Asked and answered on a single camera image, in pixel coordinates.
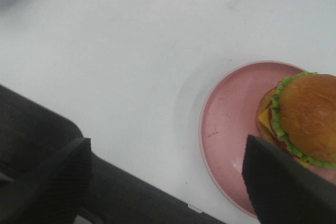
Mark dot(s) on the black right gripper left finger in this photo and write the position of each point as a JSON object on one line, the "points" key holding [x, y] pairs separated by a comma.
{"points": [[53, 191]]}

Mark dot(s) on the pink round plate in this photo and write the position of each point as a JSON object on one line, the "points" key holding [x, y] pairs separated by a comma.
{"points": [[229, 116]]}

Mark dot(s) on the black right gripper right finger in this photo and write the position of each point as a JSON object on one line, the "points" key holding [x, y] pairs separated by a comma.
{"points": [[283, 191]]}

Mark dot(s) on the burger with lettuce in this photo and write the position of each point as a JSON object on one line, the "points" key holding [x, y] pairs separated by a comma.
{"points": [[298, 116]]}

